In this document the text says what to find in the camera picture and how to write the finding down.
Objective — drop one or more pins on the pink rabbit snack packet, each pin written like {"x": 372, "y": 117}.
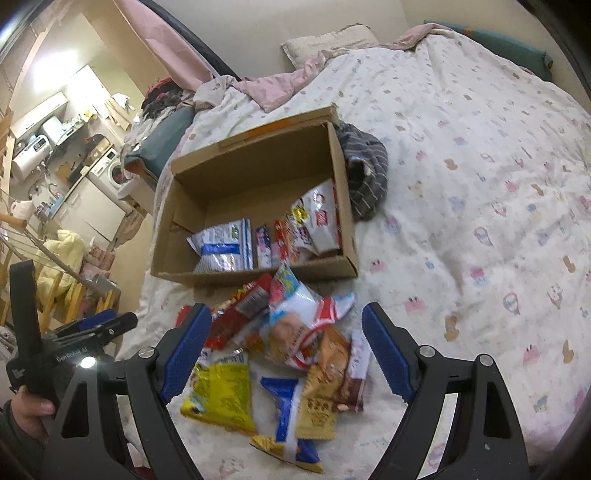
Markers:
{"x": 264, "y": 252}

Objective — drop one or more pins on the white water heater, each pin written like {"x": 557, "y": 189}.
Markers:
{"x": 30, "y": 158}

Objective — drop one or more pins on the grey blue striped snack bag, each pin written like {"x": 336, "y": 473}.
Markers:
{"x": 223, "y": 248}

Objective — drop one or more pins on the teal bed bolster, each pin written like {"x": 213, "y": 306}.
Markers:
{"x": 535, "y": 60}

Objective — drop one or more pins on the white red chip bag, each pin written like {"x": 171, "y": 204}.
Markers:
{"x": 314, "y": 220}

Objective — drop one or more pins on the teal chair with clothes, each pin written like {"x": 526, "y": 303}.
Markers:
{"x": 149, "y": 159}

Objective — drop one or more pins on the left hand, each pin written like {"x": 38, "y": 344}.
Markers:
{"x": 28, "y": 411}

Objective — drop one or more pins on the white washing machine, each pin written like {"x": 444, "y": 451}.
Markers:
{"x": 106, "y": 174}

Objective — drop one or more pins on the tan kraft snack packet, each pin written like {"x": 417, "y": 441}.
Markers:
{"x": 318, "y": 413}

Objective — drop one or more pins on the brown chocolate bar packet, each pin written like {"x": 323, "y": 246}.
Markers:
{"x": 350, "y": 395}

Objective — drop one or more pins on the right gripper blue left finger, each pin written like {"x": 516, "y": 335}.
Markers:
{"x": 178, "y": 351}

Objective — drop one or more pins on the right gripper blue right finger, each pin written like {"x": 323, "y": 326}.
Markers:
{"x": 394, "y": 349}

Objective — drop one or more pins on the grey pillow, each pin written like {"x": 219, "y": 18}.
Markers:
{"x": 299, "y": 50}

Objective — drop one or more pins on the open brown cardboard box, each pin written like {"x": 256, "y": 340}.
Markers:
{"x": 255, "y": 175}

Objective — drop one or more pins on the dark striped garment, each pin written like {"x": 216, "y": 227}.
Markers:
{"x": 367, "y": 164}

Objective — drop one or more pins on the blue white snack bag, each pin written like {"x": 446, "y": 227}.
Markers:
{"x": 285, "y": 445}

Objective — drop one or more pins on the white kitchen cabinet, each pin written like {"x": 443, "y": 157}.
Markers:
{"x": 90, "y": 213}

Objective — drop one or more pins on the colourful duck snack bag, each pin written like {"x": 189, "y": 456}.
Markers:
{"x": 298, "y": 316}

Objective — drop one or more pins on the yellow snack bag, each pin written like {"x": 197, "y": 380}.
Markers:
{"x": 221, "y": 394}

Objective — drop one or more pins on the red snack pouch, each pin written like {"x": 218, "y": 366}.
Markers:
{"x": 185, "y": 315}

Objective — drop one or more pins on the white patterned duvet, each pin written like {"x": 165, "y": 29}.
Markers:
{"x": 483, "y": 241}

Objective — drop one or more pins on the pink blanket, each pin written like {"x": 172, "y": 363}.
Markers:
{"x": 272, "y": 91}

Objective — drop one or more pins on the yellow wooden chair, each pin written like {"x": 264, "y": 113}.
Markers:
{"x": 63, "y": 294}

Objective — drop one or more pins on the large red snack bag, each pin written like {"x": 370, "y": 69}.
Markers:
{"x": 230, "y": 316}

